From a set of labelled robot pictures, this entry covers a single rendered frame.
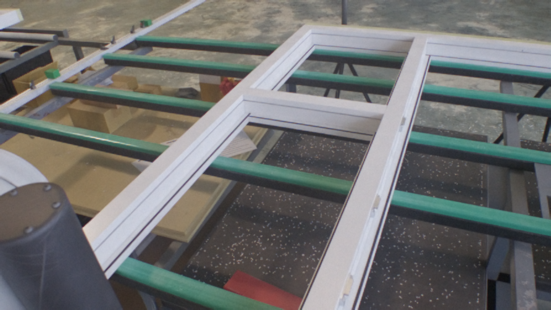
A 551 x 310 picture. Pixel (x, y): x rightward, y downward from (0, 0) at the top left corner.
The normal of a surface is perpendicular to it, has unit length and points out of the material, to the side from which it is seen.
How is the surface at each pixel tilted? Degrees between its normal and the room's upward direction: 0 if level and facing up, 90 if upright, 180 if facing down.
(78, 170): 0
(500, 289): 0
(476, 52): 90
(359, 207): 0
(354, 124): 90
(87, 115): 90
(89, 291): 90
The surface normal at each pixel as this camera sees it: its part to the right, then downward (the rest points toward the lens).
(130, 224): 0.92, 0.17
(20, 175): 0.75, -0.57
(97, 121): -0.40, 0.55
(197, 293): -0.07, -0.82
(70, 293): 0.70, 0.37
